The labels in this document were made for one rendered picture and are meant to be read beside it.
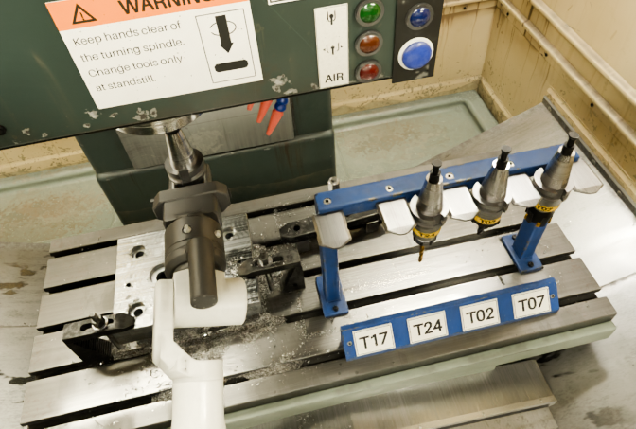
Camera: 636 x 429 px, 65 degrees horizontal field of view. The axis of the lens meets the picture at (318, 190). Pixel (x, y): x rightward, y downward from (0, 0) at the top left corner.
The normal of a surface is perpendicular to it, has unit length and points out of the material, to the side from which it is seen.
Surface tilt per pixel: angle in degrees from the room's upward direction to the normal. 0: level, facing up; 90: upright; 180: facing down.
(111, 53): 90
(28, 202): 0
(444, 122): 0
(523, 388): 7
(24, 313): 24
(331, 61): 90
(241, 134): 91
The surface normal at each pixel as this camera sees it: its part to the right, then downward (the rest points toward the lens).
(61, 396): -0.06, -0.65
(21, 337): 0.34, -0.68
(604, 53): -0.98, 0.20
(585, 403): -0.45, -0.52
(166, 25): 0.21, 0.73
